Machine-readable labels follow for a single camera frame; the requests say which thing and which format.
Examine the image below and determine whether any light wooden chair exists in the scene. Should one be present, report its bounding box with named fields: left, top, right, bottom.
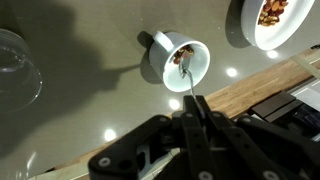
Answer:
left=289, top=53, right=320, bottom=79

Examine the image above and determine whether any large trail mix heap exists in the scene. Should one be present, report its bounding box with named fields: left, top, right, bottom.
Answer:
left=257, top=0, right=290, bottom=28

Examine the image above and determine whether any white ceramic mug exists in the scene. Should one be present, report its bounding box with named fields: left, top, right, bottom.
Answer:
left=148, top=30, right=211, bottom=93

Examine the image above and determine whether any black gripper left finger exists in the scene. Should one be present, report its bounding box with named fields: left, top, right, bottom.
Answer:
left=88, top=96, right=221, bottom=180

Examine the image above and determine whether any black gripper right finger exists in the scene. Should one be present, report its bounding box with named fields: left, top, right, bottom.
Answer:
left=194, top=95, right=320, bottom=180

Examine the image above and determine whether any small trail mix portion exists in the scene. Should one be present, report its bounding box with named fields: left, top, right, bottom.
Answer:
left=172, top=44, right=195, bottom=65

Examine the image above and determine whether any metal spoon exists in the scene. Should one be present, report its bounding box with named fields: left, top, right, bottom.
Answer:
left=178, top=53, right=201, bottom=101

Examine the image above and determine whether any white ceramic bowl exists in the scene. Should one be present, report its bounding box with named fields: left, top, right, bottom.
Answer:
left=240, top=0, right=316, bottom=52

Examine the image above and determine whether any clear glass cup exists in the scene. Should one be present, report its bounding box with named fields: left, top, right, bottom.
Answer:
left=0, top=28, right=44, bottom=114

